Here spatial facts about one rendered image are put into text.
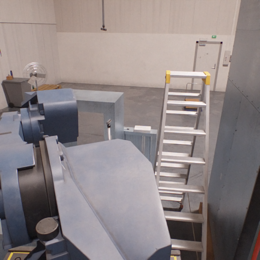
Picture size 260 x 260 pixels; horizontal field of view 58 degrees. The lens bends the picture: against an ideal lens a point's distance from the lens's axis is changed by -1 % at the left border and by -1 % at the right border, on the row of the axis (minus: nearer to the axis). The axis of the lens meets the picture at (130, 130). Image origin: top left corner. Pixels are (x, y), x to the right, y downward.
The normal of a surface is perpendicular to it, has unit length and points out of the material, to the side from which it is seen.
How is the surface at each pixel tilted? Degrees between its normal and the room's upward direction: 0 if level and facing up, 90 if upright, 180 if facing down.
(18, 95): 95
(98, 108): 90
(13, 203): 62
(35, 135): 94
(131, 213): 16
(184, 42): 90
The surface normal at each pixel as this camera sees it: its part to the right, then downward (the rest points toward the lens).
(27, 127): 0.37, 0.03
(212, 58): -0.20, 0.39
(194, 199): 0.01, -0.91
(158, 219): 0.11, -0.78
